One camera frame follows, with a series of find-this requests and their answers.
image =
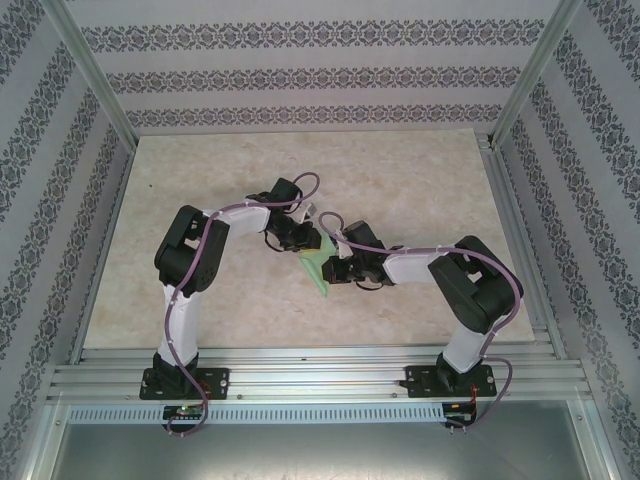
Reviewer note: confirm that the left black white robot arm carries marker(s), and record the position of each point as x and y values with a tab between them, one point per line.
190	260

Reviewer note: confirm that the grey metal sheet panel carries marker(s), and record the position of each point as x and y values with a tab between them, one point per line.
320	450

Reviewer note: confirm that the aluminium side rail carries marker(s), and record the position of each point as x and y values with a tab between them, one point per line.
506	200
102	255

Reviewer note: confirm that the aluminium frame post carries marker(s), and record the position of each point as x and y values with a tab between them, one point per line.
89	65
537	67

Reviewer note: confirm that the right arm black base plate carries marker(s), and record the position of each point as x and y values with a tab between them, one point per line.
415	380

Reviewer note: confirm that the aluminium mounting rail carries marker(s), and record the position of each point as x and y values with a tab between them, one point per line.
310	372

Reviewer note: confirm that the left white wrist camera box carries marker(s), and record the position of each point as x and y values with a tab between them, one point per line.
309	210

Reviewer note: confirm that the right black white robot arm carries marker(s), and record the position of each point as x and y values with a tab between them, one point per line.
475	290

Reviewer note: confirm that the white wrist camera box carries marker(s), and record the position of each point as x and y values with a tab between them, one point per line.
338	236
309	210

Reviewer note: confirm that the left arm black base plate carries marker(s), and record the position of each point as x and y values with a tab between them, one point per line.
220	382

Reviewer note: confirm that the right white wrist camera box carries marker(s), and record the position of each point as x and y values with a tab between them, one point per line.
338	236

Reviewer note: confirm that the green paper sheet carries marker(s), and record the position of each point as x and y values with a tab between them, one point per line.
315	272

